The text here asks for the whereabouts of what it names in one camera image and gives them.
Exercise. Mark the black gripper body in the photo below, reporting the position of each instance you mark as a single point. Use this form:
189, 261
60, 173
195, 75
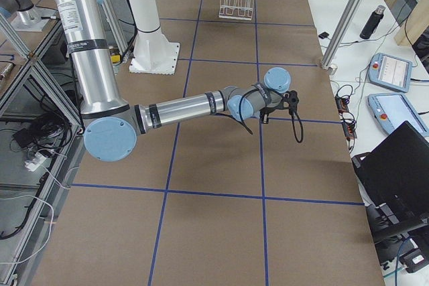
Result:
267, 110

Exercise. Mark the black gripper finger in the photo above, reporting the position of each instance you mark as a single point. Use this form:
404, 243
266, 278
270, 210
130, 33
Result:
264, 118

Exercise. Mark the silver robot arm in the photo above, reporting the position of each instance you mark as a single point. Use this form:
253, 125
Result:
112, 125

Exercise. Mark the orange black usb hub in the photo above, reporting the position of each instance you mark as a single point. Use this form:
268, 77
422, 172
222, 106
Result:
347, 118

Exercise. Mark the small black phone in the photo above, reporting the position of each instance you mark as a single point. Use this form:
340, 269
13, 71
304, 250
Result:
323, 35

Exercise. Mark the blue teach pendant near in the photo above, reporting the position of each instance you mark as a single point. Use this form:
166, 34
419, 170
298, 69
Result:
392, 109

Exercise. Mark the blue teach pendant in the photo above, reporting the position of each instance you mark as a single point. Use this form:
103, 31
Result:
392, 109
390, 72

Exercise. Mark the blue teach pendant far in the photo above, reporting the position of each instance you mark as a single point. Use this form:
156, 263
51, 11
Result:
390, 72

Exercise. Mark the black water bottle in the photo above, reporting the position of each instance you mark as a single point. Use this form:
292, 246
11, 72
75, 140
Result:
372, 23

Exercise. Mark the black laptop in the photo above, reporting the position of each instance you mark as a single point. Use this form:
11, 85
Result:
395, 173

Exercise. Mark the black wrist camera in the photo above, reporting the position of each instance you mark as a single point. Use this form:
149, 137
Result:
291, 101

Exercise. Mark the white wire cup rack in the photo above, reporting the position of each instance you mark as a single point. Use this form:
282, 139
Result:
236, 9

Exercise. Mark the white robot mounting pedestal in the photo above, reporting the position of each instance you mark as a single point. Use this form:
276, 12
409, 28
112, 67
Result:
153, 53

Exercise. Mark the aluminium frame post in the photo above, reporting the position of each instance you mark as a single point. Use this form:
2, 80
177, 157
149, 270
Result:
338, 35

